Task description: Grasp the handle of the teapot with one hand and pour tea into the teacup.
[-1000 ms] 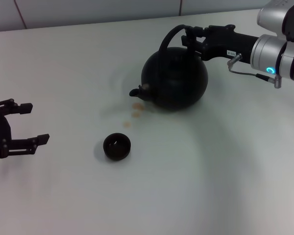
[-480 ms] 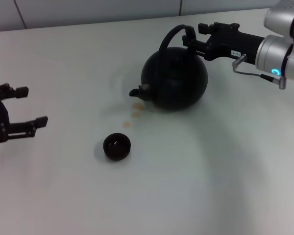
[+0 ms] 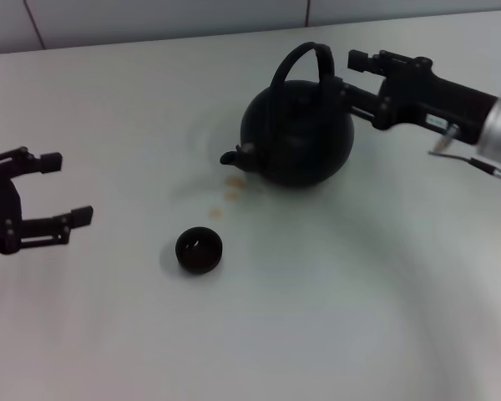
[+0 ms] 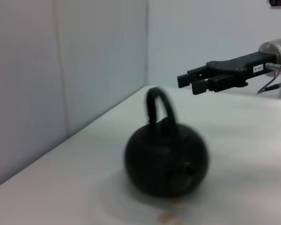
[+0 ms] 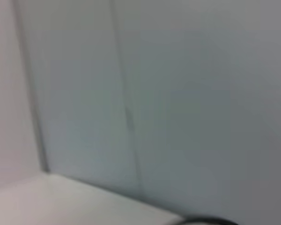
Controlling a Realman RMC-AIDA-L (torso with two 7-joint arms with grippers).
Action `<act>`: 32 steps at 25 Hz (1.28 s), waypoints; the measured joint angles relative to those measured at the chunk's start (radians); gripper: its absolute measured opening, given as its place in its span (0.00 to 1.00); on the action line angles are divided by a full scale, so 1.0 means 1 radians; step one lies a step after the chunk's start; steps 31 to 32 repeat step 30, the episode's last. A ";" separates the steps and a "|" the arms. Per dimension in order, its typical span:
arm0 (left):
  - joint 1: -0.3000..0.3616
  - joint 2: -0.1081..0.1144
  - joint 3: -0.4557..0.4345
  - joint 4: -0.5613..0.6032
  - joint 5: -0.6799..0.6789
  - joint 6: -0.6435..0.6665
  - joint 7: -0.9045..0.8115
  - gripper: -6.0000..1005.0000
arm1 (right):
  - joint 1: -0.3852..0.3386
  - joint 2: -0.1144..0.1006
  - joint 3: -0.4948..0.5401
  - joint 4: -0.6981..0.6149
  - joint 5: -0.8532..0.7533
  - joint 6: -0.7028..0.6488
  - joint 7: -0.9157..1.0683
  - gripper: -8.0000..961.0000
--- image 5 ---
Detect black round teapot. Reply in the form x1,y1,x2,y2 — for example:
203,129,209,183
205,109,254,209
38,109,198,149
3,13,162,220
182,217,239,225

